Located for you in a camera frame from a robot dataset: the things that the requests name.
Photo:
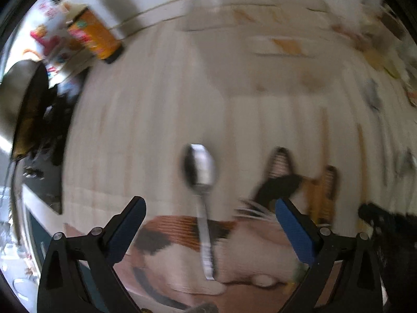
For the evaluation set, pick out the dark round pan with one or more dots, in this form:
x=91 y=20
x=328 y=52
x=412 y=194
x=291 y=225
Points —
x=27 y=111

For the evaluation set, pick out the colourful snack packets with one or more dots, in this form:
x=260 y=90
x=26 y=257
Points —
x=53 y=36

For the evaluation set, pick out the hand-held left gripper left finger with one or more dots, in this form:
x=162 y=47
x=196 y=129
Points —
x=132 y=216

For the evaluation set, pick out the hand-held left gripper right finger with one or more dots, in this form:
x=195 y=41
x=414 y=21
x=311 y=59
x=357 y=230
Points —
x=293 y=225

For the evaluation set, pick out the orange cylindrical canister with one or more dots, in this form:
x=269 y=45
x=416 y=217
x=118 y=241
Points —
x=94 y=36

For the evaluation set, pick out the wooden chopstick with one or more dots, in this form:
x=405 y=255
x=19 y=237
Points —
x=361 y=146

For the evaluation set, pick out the cat printed blanket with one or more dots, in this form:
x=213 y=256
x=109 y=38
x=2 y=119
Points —
x=136 y=120

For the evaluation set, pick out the silver metal spoon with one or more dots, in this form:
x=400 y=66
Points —
x=199 y=169

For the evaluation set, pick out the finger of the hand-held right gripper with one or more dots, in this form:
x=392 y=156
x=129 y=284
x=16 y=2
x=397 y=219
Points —
x=378 y=216

